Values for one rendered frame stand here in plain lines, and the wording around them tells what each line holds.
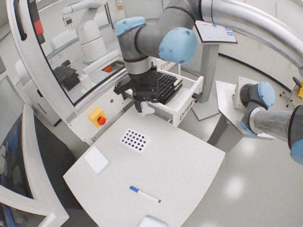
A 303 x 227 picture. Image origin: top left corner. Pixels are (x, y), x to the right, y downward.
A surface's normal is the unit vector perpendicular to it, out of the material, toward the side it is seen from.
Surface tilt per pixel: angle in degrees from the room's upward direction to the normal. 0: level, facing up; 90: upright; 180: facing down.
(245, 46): 90
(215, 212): 0
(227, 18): 107
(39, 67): 90
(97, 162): 0
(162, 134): 0
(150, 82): 92
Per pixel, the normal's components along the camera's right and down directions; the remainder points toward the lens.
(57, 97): 0.78, 0.41
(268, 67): -0.61, 0.65
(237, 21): -0.59, 0.79
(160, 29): -0.44, -0.04
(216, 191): -0.12, -0.64
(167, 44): -0.60, 0.42
